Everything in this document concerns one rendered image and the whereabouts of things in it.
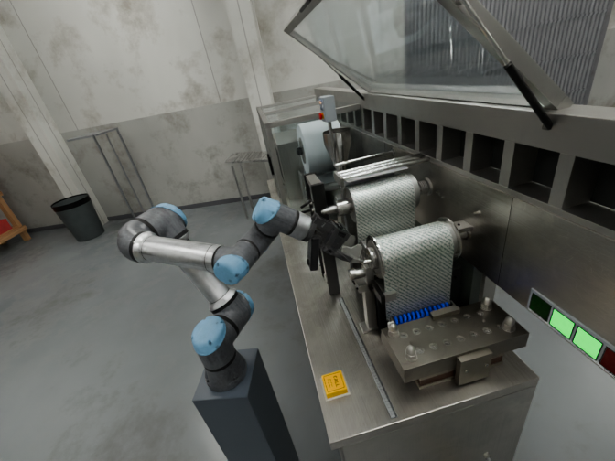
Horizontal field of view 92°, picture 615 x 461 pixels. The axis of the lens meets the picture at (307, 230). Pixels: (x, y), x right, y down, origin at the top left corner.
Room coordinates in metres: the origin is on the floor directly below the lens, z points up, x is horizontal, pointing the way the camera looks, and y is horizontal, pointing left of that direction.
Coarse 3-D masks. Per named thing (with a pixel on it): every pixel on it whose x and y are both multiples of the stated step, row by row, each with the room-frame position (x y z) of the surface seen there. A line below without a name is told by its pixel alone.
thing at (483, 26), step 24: (312, 0) 1.05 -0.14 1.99; (456, 0) 0.60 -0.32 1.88; (288, 24) 1.49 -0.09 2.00; (480, 24) 0.59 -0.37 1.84; (312, 48) 1.67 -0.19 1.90; (504, 48) 0.61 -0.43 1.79; (336, 72) 1.71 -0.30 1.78; (528, 72) 0.62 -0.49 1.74; (360, 96) 1.72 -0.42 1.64; (432, 96) 1.10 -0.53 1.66; (456, 96) 0.98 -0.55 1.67; (528, 96) 0.60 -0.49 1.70; (552, 96) 0.63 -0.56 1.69
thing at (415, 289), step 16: (416, 272) 0.74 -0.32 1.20; (432, 272) 0.75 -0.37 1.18; (448, 272) 0.75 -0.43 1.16; (384, 288) 0.73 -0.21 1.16; (400, 288) 0.73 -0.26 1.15; (416, 288) 0.74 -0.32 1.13; (432, 288) 0.75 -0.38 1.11; (448, 288) 0.75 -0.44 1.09; (400, 304) 0.73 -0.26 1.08; (416, 304) 0.74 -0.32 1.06; (432, 304) 0.75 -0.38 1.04
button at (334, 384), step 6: (336, 372) 0.64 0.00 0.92; (324, 378) 0.63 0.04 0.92; (330, 378) 0.62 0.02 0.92; (336, 378) 0.62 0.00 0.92; (342, 378) 0.62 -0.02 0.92; (324, 384) 0.61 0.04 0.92; (330, 384) 0.60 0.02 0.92; (336, 384) 0.60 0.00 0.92; (342, 384) 0.59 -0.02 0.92; (330, 390) 0.58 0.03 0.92; (336, 390) 0.58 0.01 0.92; (342, 390) 0.58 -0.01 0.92; (330, 396) 0.57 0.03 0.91
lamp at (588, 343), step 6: (582, 330) 0.42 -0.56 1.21; (576, 336) 0.43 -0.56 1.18; (582, 336) 0.42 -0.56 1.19; (588, 336) 0.41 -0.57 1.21; (576, 342) 0.43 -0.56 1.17; (582, 342) 0.41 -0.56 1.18; (588, 342) 0.40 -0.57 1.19; (594, 342) 0.39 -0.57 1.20; (582, 348) 0.41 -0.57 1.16; (588, 348) 0.40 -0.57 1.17; (594, 348) 0.39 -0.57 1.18; (588, 354) 0.40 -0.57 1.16; (594, 354) 0.39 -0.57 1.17
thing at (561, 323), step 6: (558, 312) 0.48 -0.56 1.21; (552, 318) 0.49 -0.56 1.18; (558, 318) 0.48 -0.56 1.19; (564, 318) 0.46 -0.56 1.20; (552, 324) 0.49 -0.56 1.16; (558, 324) 0.47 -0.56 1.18; (564, 324) 0.46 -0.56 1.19; (570, 324) 0.45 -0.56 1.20; (564, 330) 0.46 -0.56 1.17; (570, 330) 0.44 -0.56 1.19
